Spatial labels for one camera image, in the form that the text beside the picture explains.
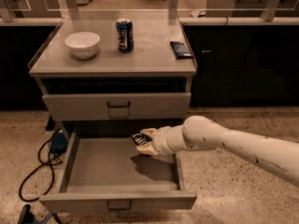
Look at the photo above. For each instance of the blue soda can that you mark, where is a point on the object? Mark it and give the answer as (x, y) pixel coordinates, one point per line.
(125, 34)

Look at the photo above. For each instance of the dark blue snack packet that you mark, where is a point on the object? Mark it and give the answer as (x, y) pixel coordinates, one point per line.
(180, 50)

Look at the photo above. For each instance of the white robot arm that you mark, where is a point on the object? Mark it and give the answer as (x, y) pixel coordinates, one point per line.
(278, 157)

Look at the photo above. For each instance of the open grey lower drawer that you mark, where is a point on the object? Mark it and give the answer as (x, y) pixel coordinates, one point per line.
(108, 174)

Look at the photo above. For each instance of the black rxbar chocolate bar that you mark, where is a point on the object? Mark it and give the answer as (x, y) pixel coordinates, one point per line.
(140, 139)

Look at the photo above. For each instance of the grey drawer cabinet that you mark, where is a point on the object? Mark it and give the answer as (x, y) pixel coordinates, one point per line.
(151, 67)

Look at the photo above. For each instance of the blue power box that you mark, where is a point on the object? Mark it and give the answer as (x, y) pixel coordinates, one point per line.
(58, 143)

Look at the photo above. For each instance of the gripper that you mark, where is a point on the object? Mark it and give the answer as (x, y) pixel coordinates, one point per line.
(161, 141)

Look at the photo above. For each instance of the white ceramic bowl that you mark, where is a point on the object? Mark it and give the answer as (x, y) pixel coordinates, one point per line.
(83, 45)

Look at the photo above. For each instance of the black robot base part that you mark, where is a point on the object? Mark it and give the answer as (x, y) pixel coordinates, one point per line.
(27, 217)

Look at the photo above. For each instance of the clear glass partition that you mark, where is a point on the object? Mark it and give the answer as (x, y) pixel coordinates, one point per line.
(276, 11)

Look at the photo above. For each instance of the closed grey upper drawer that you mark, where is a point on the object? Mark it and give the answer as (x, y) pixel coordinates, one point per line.
(171, 105)

